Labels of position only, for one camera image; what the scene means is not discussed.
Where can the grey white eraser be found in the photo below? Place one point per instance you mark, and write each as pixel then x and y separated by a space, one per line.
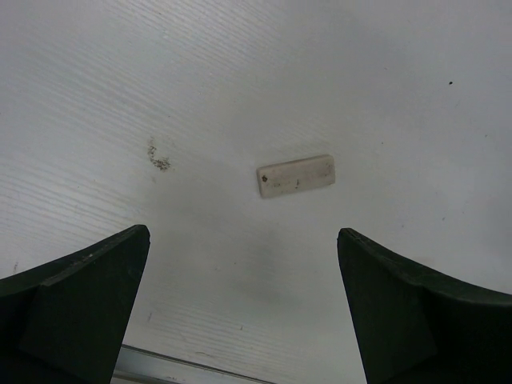
pixel 296 176

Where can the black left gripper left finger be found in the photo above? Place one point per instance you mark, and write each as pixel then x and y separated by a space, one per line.
pixel 65 321

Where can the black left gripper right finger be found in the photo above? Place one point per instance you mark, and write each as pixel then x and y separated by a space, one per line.
pixel 414 324

